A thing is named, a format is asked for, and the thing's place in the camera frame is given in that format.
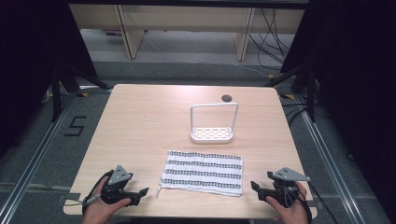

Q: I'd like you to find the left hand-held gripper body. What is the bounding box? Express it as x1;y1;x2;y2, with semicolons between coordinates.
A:
100;164;141;206

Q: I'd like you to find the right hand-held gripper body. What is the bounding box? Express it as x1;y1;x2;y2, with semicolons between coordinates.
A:
257;166;312;209

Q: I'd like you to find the person's right hand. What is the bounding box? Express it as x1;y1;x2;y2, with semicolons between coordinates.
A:
265;181;313;224

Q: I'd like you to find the person's left hand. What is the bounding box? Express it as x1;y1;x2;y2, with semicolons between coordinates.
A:
81;177;132;224

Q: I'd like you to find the white striped towel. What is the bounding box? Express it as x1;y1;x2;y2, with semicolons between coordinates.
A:
158;149;245;198

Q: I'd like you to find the white plastic rack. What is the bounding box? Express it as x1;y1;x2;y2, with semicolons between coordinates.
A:
189;102;240;145

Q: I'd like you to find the black metal stand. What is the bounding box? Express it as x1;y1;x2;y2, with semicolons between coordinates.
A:
50;63;110;123
263;62;319;123

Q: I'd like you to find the black curtain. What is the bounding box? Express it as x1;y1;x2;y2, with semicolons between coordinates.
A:
279;0;396;216
0;0;98;158

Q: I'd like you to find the light wooden bench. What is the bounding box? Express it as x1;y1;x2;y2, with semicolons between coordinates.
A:
68;3;306;62

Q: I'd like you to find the left hand-held gripper cable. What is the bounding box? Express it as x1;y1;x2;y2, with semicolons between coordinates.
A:
81;169;115;217

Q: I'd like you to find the hand-held gripper cable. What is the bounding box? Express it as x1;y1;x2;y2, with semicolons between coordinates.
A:
306;181;340;224
81;169;115;217

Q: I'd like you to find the right hand-held gripper cable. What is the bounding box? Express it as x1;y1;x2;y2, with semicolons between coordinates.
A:
306;181;340;224

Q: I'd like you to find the aluminium floor rail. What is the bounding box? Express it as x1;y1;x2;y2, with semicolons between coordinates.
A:
0;91;78;224
298;94;366;224

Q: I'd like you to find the black cable bundle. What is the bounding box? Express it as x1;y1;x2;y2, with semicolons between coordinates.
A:
247;7;296;71

